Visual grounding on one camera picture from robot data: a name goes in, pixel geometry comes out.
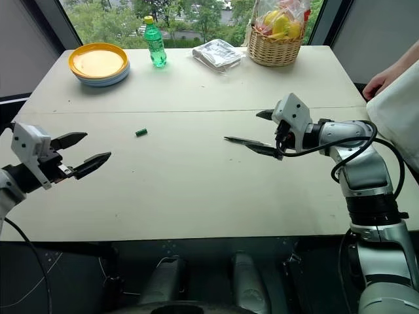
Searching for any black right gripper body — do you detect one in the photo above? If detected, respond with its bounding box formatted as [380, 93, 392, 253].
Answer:
[274, 120, 295, 154]

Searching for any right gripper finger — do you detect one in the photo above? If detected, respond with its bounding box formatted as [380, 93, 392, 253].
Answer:
[243, 142, 284, 162]
[255, 109, 276, 122]

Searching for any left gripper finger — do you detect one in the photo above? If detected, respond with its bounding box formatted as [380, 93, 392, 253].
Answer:
[51, 131, 89, 152]
[73, 151, 113, 181]

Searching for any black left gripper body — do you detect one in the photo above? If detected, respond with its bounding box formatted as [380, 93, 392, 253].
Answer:
[37, 139, 79, 186]

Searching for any person's bare hand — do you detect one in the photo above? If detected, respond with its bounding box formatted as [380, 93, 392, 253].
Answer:
[363, 69, 399, 101]

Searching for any woven wicker basket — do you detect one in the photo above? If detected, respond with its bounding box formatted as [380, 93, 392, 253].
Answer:
[246, 22, 306, 68]

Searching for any light blue plate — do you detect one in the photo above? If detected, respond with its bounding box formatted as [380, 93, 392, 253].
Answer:
[73, 61, 132, 88]

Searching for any clear plastic wrapped package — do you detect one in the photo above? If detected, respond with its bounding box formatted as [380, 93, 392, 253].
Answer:
[191, 39, 247, 74]

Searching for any clear bag of fruit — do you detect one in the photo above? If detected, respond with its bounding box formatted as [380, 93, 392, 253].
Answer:
[253, 0, 312, 39]

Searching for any white cloth garment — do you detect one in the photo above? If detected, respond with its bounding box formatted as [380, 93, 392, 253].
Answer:
[365, 66, 419, 180]

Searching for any green plastic soda bottle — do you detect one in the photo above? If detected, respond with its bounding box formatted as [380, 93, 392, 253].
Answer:
[143, 15, 168, 69]

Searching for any dark rounded shape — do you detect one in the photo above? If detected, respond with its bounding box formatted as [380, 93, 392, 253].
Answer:
[230, 251, 273, 314]
[139, 256, 188, 308]

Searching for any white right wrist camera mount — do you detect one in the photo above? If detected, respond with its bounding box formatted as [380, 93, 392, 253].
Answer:
[272, 92, 312, 153]

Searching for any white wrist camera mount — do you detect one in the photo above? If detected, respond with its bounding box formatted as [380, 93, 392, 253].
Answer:
[10, 122, 53, 191]
[272, 92, 312, 153]

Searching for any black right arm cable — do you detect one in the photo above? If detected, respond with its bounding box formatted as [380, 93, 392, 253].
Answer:
[274, 120, 407, 217]

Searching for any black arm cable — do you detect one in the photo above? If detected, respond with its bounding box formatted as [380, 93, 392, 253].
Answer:
[274, 120, 407, 217]
[0, 217, 53, 314]

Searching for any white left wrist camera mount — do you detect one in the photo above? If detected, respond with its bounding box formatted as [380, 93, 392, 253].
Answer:
[10, 122, 53, 191]

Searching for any dark window frame post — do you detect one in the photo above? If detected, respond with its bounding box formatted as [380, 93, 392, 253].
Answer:
[57, 0, 83, 47]
[302, 0, 329, 46]

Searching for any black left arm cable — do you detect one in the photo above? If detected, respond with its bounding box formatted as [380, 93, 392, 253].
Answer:
[0, 217, 53, 314]

